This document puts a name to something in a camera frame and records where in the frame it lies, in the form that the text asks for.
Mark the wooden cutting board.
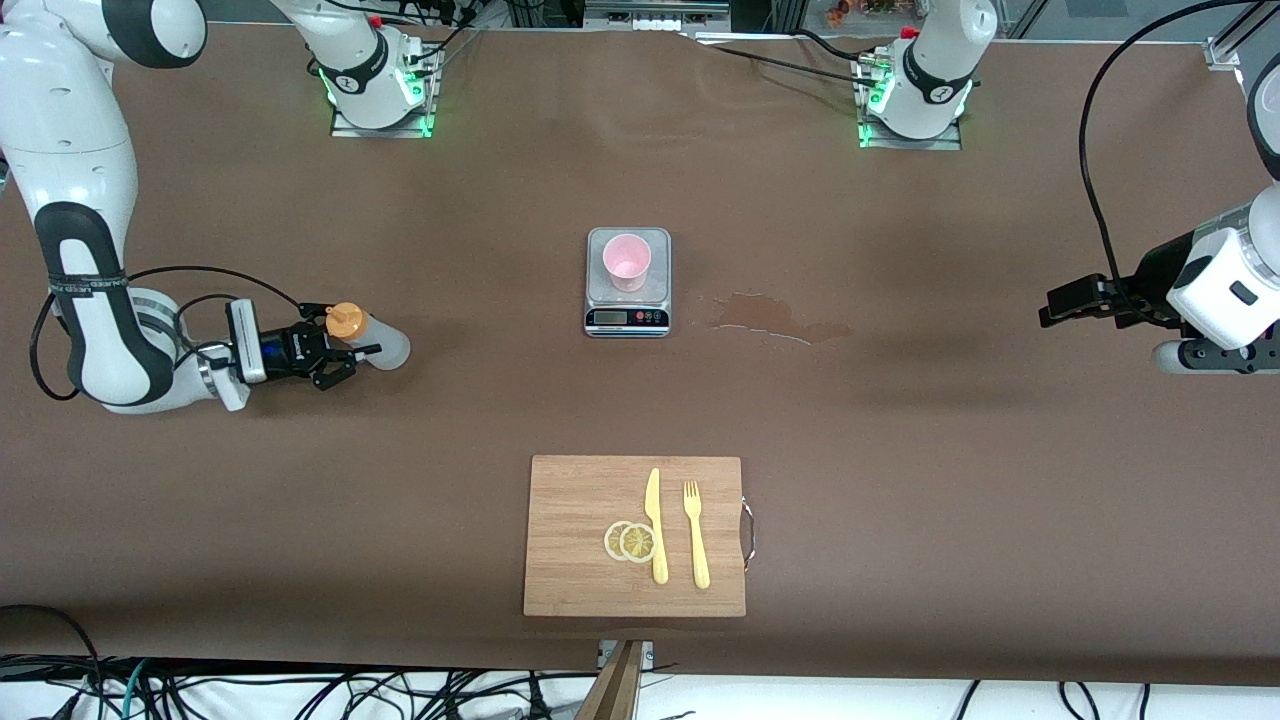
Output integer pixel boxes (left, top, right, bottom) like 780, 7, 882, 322
523, 455, 757, 618

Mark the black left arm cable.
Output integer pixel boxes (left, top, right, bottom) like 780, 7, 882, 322
1078, 0, 1256, 296

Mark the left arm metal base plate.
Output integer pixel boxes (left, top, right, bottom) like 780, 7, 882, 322
858, 50, 963, 151

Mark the black right base cable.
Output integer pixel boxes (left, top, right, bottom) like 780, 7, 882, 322
405, 0, 486, 76

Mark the black left base cable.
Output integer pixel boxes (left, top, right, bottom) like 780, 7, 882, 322
690, 30, 886, 89

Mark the black looped floor cable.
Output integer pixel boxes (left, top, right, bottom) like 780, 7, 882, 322
0, 604, 101, 720

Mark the aluminium frame profile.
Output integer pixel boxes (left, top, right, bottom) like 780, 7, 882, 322
1205, 0, 1280, 71

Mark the white power strip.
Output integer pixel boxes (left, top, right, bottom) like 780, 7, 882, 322
585, 0, 731, 33

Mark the brown liquid spill stain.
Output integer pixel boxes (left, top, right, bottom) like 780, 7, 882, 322
700, 292, 856, 347

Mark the silver digital kitchen scale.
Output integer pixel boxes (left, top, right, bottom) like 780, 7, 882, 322
584, 227, 672, 339

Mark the yellow plastic fork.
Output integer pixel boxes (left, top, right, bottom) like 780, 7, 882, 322
683, 480, 711, 590

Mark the black base cable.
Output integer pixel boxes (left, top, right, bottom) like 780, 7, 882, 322
405, 0, 486, 76
690, 30, 886, 89

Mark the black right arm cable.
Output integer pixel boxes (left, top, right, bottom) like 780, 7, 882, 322
28, 265, 306, 401

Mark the pink plastic cup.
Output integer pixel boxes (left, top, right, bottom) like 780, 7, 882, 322
602, 233, 653, 293

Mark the yellow plastic knife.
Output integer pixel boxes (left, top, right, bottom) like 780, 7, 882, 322
645, 467, 670, 586

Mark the brown table cover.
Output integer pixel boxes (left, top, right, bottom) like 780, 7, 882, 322
0, 18, 1280, 691

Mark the translucent sauce bottle orange cap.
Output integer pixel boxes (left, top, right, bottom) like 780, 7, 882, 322
325, 302, 411, 373

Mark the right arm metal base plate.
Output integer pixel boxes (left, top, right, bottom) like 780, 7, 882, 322
330, 45, 437, 139

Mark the teal floor cable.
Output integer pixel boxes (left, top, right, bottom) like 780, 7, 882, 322
118, 658, 153, 720

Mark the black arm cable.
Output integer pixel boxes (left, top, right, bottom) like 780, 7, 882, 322
1078, 0, 1256, 296
28, 265, 306, 401

